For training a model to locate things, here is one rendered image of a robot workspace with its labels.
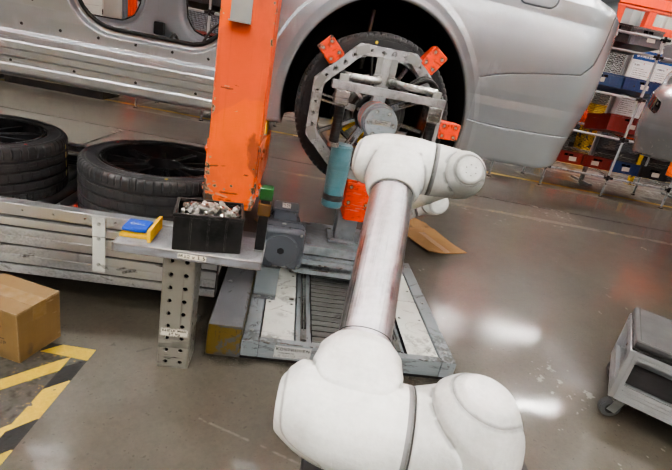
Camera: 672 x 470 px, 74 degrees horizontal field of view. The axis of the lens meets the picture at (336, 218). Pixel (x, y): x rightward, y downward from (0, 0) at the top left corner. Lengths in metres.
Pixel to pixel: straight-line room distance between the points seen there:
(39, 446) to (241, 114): 1.05
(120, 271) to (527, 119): 1.79
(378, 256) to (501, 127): 1.37
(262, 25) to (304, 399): 1.05
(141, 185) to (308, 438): 1.26
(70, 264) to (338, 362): 1.31
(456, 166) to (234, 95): 0.73
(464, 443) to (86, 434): 1.05
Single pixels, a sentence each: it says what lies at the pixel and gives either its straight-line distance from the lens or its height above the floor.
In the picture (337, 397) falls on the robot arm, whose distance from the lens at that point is 0.73.
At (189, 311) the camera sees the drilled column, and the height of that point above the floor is 0.23.
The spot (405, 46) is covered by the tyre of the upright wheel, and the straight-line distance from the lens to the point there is 1.94.
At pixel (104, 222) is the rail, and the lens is 1.75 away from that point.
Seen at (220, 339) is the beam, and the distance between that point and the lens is 1.66.
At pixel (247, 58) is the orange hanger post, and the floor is 1.00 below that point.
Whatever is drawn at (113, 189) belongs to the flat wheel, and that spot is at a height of 0.44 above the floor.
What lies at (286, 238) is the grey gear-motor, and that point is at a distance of 1.71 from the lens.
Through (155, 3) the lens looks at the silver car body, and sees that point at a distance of 3.84.
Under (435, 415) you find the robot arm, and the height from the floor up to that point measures 0.59.
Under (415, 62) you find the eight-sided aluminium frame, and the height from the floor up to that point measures 1.09.
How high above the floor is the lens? 1.07
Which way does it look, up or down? 20 degrees down
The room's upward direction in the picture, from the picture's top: 11 degrees clockwise
